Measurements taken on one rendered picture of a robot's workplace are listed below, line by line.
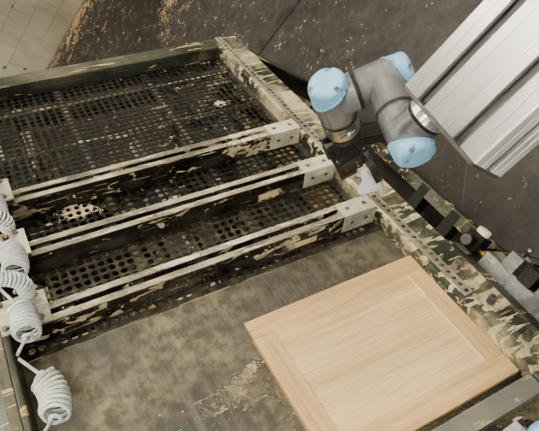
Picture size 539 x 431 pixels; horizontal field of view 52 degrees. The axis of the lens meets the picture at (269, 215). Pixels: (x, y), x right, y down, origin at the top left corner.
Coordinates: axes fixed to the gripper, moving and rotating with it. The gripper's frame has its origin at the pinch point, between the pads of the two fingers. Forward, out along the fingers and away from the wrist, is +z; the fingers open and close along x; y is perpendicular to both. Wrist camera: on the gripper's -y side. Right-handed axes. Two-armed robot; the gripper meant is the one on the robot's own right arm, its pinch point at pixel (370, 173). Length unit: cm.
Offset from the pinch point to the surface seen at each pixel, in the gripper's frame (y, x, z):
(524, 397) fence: -5, 53, 38
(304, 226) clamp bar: 20.7, -14.6, 30.5
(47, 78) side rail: 79, -126, 17
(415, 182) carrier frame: -31, -53, 112
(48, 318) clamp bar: 83, -5, -9
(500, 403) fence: 1, 52, 35
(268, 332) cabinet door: 42.2, 13.2, 20.7
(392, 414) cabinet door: 25, 44, 26
